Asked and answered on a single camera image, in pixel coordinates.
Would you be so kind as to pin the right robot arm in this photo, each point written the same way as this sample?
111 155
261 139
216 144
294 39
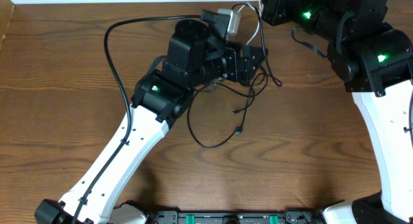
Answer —
374 61

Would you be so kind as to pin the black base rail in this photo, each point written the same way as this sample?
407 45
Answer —
232 217

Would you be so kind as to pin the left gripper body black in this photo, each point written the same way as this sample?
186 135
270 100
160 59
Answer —
242 65

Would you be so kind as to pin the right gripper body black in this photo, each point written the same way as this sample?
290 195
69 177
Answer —
293 7

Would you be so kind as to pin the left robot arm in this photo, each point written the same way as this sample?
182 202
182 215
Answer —
198 54

